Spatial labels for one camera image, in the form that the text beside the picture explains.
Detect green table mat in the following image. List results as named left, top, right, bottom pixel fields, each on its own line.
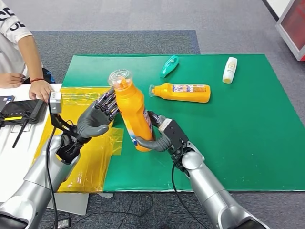
left=63, top=54, right=305, bottom=192

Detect orange bottle with red band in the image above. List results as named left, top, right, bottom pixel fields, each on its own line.
left=107, top=68, right=155, bottom=153

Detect person's right hand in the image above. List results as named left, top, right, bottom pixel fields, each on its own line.
left=0, top=73, right=26, bottom=89

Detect teal plastic bottle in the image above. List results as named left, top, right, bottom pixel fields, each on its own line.
left=160, top=55, right=180, bottom=79

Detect white plastic bottle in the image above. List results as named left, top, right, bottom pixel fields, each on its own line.
left=222, top=56, right=238, bottom=85

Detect pale grey flat panel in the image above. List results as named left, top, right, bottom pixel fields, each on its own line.
left=47, top=192, right=90, bottom=217

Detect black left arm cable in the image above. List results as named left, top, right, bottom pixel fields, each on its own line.
left=45, top=126, right=59, bottom=229

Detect thin black floor cable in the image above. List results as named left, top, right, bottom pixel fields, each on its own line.
left=69, top=193, right=154, bottom=222

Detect yellow taped cardboard sheet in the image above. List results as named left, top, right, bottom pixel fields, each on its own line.
left=32, top=85, right=124, bottom=193

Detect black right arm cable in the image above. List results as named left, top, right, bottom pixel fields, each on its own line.
left=171, top=162, right=209, bottom=229

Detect black remote controller with antenna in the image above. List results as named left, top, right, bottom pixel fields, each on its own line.
left=0, top=99, right=48, bottom=149

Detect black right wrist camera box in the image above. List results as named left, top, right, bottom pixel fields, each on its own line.
left=158, top=118, right=191, bottom=156

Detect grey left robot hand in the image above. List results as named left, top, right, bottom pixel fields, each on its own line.
left=76, top=88, right=120, bottom=140

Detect person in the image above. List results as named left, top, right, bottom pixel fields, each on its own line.
left=0, top=0, right=56, bottom=104

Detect person's left hand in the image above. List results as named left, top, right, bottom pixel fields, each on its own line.
left=28, top=79, right=53, bottom=104

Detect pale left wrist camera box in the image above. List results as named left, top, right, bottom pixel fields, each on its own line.
left=48, top=91, right=63, bottom=115

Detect red and white cabinet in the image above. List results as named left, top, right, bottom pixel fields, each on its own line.
left=275, top=0, right=305, bottom=62

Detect dark phone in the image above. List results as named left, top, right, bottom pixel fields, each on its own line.
left=0, top=95, right=16, bottom=112

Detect orange bottle with clear cap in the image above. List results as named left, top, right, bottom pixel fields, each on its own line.
left=148, top=83, right=212, bottom=104

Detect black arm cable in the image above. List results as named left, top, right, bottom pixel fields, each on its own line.
left=171, top=162, right=209, bottom=229
left=45, top=126, right=59, bottom=229

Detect dark grey rug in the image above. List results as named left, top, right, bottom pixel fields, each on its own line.
left=31, top=30, right=239, bottom=229

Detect black power adapter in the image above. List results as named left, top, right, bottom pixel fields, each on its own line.
left=56, top=217, right=72, bottom=229

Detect black and blue bag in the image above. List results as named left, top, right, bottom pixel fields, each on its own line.
left=42, top=68, right=56, bottom=85

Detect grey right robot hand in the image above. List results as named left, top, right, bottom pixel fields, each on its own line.
left=136, top=110, right=172, bottom=153

